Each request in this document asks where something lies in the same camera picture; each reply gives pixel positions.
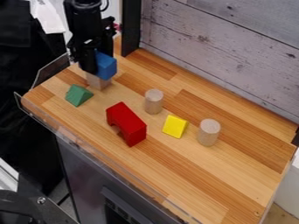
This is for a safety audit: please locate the white box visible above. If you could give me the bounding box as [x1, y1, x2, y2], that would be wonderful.
[273, 147, 299, 221]

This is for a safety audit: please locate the black upright post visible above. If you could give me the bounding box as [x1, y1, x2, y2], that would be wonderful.
[120, 0, 143, 58]

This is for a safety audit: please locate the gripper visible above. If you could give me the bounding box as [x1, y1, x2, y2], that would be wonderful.
[65, 16, 118, 75]

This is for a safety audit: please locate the red arch block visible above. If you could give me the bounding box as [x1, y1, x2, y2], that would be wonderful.
[105, 101, 149, 148]

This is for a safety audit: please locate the yellow triangle block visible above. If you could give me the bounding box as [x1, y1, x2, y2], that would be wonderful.
[161, 114, 191, 140]

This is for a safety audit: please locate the plain wooden cube block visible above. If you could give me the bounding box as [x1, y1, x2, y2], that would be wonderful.
[84, 71, 115, 92]

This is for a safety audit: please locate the blue rectangle block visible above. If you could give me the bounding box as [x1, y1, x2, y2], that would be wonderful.
[93, 50, 118, 81]

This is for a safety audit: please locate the green triangle block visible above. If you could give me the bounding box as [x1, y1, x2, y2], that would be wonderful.
[64, 83, 96, 108]

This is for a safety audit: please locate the plain wooden cylinder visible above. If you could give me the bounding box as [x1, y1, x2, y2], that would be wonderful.
[196, 117, 222, 148]
[143, 88, 165, 116]

